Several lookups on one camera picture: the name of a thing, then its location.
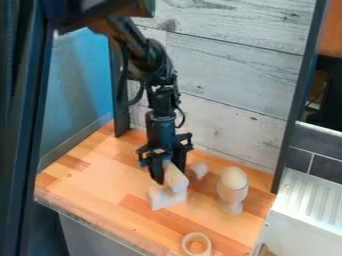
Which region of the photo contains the white toy egg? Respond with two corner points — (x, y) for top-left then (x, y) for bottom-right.
(220, 166), (249, 190)

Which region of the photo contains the wooden ring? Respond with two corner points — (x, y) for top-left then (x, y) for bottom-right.
(180, 231), (214, 256)

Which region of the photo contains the black metal post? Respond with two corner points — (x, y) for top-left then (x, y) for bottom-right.
(269, 0), (330, 195)
(106, 39), (133, 139)

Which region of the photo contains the white base block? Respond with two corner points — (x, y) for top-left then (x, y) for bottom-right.
(146, 184), (190, 212)

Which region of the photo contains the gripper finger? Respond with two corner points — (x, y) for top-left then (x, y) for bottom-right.
(171, 143), (194, 175)
(148, 157), (170, 185)

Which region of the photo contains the white slanted block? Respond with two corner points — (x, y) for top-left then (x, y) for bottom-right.
(162, 163), (192, 194)

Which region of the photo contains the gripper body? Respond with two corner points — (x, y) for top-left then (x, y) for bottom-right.
(134, 111), (196, 168)

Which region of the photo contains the small white toy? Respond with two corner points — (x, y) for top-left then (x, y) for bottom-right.
(191, 161), (210, 182)

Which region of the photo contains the toy sink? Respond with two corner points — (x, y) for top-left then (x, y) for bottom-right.
(259, 120), (342, 256)

